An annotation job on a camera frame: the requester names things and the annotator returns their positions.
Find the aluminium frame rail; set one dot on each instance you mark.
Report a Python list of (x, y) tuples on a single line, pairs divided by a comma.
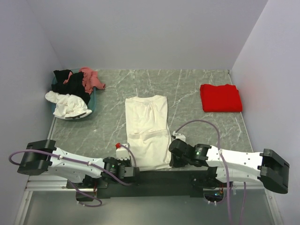
[(47, 201)]

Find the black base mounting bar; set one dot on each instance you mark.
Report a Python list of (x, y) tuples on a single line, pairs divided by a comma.
[(158, 183)]

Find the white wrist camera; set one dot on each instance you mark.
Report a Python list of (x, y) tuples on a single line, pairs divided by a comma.
[(121, 151), (179, 136)]

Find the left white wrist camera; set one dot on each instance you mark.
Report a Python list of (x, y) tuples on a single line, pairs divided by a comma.
[(121, 151)]

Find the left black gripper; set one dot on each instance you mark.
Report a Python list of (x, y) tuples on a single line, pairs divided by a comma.
[(128, 161)]

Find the white t-shirt black trim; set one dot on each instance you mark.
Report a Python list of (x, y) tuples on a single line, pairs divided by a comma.
[(68, 106)]

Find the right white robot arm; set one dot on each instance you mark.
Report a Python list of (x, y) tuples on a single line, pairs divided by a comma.
[(227, 166)]

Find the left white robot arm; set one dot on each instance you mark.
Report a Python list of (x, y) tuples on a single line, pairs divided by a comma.
[(43, 156)]

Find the folded red t-shirt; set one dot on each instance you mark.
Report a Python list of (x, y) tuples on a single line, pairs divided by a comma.
[(220, 99)]

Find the pink t-shirt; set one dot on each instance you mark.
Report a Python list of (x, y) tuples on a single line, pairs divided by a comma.
[(91, 80)]

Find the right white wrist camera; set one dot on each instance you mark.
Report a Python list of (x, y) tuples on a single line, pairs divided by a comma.
[(179, 136)]

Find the cream white t-shirt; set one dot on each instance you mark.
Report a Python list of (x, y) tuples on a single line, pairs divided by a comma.
[(147, 131)]

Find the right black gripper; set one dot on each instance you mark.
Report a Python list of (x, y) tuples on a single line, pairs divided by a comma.
[(174, 163)]

